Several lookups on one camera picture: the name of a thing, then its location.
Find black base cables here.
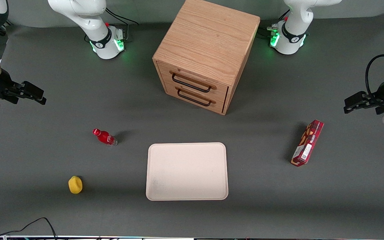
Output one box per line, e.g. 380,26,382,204
105,7,139,43
258,9,291,39

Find small red bottle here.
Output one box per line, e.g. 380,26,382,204
92,128,118,147

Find black right base cables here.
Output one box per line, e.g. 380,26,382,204
105,7,139,43

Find wooden drawer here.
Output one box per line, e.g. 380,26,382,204
157,61,229,101
161,82,228,115

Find black left base cables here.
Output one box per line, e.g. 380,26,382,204
258,9,291,39

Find yellow sponge toy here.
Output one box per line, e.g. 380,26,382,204
68,176,83,194

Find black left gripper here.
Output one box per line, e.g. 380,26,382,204
343,75,384,116

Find black cable at table edge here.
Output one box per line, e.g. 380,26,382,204
0,217,58,240

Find black metal drawer handle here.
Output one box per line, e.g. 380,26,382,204
169,70,218,93
175,86,217,107

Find red snack box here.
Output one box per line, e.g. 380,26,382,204
291,119,324,167

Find beige rectangular tray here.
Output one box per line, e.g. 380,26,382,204
146,142,229,201

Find wooden drawer cabinet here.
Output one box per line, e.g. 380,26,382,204
152,0,261,116

